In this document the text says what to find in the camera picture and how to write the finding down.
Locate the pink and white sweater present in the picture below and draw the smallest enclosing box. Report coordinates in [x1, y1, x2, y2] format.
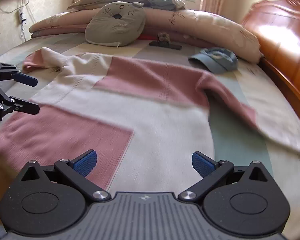
[0, 47, 300, 190]

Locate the pink floral folded quilt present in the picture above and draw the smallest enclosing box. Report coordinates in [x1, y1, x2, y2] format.
[29, 7, 262, 63]

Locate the folded grey-green cloth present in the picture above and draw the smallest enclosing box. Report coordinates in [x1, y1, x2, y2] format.
[149, 0, 186, 11]

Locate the blue baseball cap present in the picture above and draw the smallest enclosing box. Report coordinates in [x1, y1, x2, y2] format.
[188, 47, 238, 74]

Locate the wooden headboard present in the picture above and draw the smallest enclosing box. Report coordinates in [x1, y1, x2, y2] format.
[241, 0, 300, 118]

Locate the grey cat face cushion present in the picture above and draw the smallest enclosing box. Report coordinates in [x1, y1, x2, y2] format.
[85, 2, 146, 47]

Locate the black phone with flower holder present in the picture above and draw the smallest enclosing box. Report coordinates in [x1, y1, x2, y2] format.
[149, 32, 182, 50]

